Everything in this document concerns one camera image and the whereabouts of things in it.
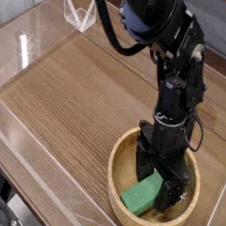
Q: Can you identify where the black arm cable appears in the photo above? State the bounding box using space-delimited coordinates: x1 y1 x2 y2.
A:
78 0 158 60

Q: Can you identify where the green rectangular block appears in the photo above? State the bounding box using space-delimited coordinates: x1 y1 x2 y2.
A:
120 171 163 216

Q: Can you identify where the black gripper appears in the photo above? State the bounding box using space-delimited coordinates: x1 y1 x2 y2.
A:
127 113 199 217

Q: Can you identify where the brown wooden bowl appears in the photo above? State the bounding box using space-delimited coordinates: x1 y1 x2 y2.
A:
107 127 201 226

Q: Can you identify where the clear acrylic corner bracket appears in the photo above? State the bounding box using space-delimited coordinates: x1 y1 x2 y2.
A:
63 0 97 32

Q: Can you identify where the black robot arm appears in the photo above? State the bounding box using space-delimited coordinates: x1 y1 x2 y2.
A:
121 0 206 212

